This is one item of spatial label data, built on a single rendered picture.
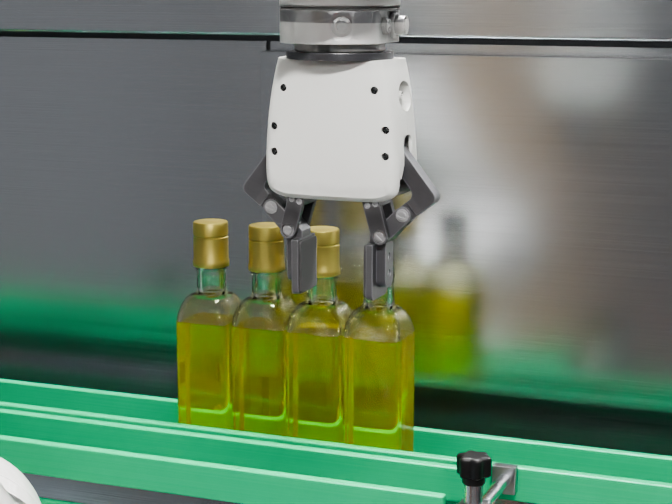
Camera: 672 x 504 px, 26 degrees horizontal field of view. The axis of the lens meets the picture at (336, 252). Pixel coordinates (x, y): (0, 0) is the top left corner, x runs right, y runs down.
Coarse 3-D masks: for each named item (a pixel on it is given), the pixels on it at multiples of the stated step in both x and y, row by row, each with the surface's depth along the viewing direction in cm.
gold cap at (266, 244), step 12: (252, 228) 138; (264, 228) 137; (276, 228) 138; (252, 240) 138; (264, 240) 138; (276, 240) 138; (252, 252) 138; (264, 252) 138; (276, 252) 138; (252, 264) 139; (264, 264) 138; (276, 264) 138
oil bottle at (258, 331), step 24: (240, 312) 139; (264, 312) 138; (288, 312) 139; (240, 336) 139; (264, 336) 138; (240, 360) 139; (264, 360) 139; (240, 384) 140; (264, 384) 139; (240, 408) 140; (264, 408) 139; (264, 432) 140
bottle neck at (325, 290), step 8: (320, 280) 136; (328, 280) 136; (336, 280) 137; (312, 288) 137; (320, 288) 137; (328, 288) 137; (336, 288) 138; (312, 296) 137; (320, 296) 137; (328, 296) 137; (336, 296) 138
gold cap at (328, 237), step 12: (312, 228) 137; (324, 228) 137; (336, 228) 137; (324, 240) 135; (336, 240) 136; (324, 252) 136; (336, 252) 136; (324, 264) 136; (336, 264) 137; (324, 276) 136
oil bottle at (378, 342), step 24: (360, 312) 135; (384, 312) 134; (360, 336) 134; (384, 336) 133; (408, 336) 136; (360, 360) 135; (384, 360) 134; (408, 360) 136; (360, 384) 135; (384, 384) 134; (408, 384) 137; (360, 408) 136; (384, 408) 135; (408, 408) 137; (360, 432) 136; (384, 432) 135; (408, 432) 138
